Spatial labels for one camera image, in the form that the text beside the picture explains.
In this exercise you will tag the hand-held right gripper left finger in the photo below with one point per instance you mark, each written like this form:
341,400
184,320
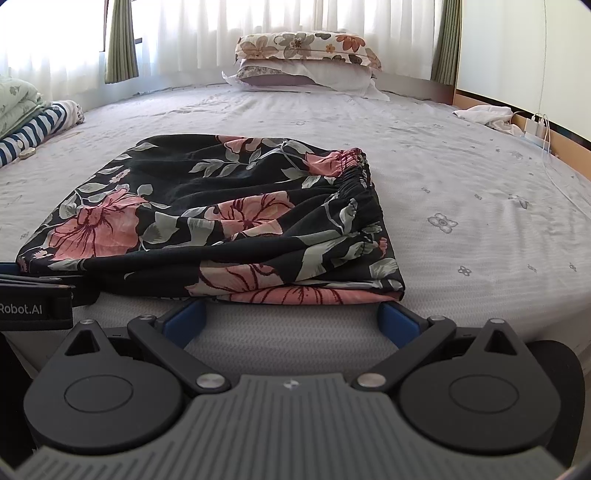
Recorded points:
187,321

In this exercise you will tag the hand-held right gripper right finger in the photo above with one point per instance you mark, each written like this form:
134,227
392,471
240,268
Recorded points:
397,321

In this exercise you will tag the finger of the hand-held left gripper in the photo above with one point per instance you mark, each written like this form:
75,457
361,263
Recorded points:
87,293

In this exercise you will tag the black floral pants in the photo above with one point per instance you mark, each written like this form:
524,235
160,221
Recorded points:
207,207

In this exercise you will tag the bed with grey sheet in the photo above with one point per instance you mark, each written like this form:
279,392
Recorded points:
461,207

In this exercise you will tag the blue white striped blanket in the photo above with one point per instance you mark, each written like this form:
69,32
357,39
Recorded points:
41,124

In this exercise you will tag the green folded quilt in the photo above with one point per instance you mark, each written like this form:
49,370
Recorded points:
18,101

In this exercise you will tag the white crumpled cloth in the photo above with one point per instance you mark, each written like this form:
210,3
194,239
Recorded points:
485,115

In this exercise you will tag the white power adapter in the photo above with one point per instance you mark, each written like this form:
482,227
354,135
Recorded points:
535,127

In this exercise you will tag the green curtain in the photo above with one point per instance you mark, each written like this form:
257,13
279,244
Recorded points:
448,41
121,41

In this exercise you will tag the white purple pillow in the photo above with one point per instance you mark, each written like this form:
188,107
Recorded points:
323,76

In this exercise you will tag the white sheer curtain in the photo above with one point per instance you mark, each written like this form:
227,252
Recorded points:
194,37

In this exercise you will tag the floral pillow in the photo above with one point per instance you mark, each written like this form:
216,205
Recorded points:
304,46

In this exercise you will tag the wooden bed frame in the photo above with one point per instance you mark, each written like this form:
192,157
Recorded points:
568,138

